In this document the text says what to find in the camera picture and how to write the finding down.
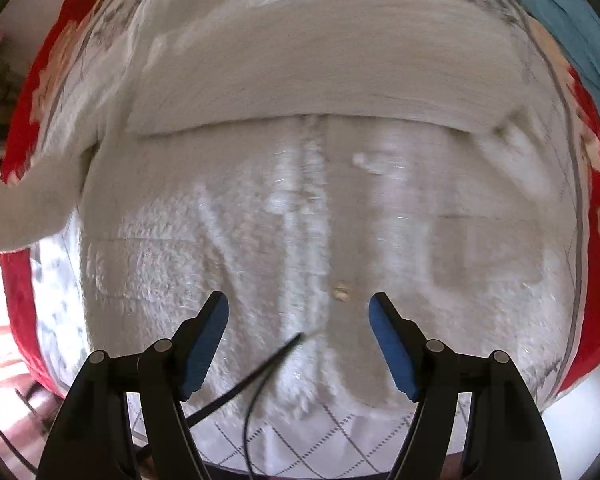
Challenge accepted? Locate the white quilted floral mat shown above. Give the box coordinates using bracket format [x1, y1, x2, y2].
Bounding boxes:
[30, 0, 583, 477]

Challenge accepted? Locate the black cable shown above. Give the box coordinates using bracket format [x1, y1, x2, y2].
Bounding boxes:
[186, 332, 304, 477]

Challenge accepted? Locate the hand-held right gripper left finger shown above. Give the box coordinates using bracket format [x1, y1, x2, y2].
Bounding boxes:
[40, 290, 231, 480]

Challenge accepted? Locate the red floral blanket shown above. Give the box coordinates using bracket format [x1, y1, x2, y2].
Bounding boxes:
[0, 0, 600, 403]

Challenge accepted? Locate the blue duvet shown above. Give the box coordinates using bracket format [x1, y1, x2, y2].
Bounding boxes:
[490, 0, 600, 143]

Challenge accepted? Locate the white fleece sweater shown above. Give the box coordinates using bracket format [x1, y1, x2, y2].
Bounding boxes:
[0, 0, 583, 413]

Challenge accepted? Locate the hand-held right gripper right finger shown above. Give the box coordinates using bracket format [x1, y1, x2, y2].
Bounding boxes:
[369, 291, 563, 480]

